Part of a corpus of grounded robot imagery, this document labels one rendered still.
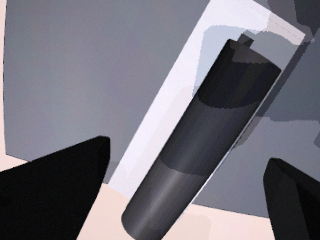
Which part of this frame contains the grey rectangular mat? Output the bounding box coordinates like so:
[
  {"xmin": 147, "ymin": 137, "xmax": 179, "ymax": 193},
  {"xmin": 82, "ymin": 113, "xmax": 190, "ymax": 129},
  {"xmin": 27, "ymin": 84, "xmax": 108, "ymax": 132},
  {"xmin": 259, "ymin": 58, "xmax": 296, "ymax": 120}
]
[{"xmin": 3, "ymin": 0, "xmax": 320, "ymax": 219}]

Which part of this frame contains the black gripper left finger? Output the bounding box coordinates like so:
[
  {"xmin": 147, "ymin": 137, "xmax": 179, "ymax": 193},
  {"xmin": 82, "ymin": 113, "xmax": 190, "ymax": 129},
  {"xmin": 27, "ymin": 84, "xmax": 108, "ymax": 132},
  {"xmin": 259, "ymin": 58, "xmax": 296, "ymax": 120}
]
[{"xmin": 0, "ymin": 135, "xmax": 111, "ymax": 240}]

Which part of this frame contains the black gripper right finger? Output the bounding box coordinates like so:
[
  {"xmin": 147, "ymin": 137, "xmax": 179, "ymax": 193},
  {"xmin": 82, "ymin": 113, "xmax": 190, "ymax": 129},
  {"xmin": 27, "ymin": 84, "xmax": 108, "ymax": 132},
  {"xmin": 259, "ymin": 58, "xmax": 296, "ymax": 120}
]
[{"xmin": 263, "ymin": 157, "xmax": 320, "ymax": 240}]

